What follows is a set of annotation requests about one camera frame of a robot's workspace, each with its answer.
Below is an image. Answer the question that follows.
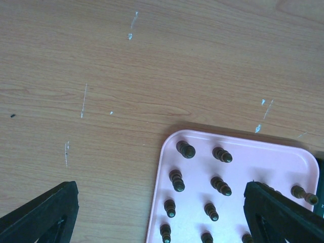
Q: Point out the dark chess piece row2 col3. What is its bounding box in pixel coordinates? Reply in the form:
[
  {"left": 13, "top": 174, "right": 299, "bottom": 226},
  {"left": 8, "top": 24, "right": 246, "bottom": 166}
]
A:
[{"left": 262, "top": 183, "right": 282, "bottom": 195}]

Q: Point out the dark chess piece row2 col4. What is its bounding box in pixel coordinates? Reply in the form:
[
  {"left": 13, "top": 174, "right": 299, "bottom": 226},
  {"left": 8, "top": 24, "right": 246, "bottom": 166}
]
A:
[{"left": 291, "top": 185, "right": 319, "bottom": 206}]

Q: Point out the dark chess piece row1 col2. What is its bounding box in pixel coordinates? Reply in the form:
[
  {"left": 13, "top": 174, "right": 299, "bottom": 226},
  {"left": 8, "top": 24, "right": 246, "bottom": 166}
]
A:
[{"left": 212, "top": 147, "right": 233, "bottom": 163}]

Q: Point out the dark chess piece row1 col1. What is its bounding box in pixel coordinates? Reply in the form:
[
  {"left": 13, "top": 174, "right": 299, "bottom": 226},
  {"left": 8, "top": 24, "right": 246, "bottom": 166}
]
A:
[{"left": 176, "top": 141, "right": 195, "bottom": 159}]

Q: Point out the dark chess piece row2 col1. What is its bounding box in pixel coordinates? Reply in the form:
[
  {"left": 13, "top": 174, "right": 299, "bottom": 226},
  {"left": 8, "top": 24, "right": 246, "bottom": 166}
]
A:
[{"left": 169, "top": 170, "right": 185, "bottom": 192}]

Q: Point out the black and white chessboard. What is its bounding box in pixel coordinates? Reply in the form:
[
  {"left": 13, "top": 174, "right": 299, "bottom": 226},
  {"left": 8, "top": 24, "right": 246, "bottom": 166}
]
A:
[{"left": 313, "top": 157, "right": 324, "bottom": 218}]

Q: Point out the dark chess piece row3 col2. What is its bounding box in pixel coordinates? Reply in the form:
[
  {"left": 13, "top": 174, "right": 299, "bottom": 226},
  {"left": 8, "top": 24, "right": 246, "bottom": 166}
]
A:
[{"left": 204, "top": 202, "right": 219, "bottom": 222}]

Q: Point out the pink plastic tray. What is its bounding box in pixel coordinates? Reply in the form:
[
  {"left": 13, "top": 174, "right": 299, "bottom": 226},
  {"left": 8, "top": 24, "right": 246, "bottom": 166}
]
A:
[{"left": 146, "top": 130, "right": 319, "bottom": 242}]

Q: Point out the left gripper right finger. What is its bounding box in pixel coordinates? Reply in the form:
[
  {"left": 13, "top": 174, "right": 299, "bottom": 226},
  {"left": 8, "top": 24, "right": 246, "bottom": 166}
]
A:
[{"left": 244, "top": 181, "right": 323, "bottom": 242}]

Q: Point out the dark chess piece row3 col1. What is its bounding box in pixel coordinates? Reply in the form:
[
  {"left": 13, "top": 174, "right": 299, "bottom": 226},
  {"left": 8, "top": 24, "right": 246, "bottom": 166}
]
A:
[{"left": 164, "top": 199, "right": 176, "bottom": 218}]

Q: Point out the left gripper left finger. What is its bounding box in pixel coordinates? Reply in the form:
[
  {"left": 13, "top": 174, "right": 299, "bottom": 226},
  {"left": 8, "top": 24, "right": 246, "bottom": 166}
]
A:
[{"left": 1, "top": 181, "right": 79, "bottom": 242}]

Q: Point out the dark chess piece row4 col1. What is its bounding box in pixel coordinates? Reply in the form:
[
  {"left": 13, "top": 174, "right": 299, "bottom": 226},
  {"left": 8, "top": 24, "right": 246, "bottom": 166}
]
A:
[{"left": 160, "top": 224, "right": 171, "bottom": 243}]

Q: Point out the dark chess piece row4 col2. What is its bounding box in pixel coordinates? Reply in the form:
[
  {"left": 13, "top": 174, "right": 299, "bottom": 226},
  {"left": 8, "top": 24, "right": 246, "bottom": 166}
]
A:
[{"left": 201, "top": 232, "right": 214, "bottom": 243}]

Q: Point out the dark chess piece row4 col3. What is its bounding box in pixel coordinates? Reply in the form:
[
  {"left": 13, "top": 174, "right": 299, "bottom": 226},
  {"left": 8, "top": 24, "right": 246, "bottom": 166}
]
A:
[{"left": 241, "top": 233, "right": 254, "bottom": 243}]

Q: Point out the dark chess piece row2 col2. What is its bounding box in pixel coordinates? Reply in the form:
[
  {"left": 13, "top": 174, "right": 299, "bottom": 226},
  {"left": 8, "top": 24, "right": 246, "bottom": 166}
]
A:
[{"left": 211, "top": 176, "right": 232, "bottom": 196}]

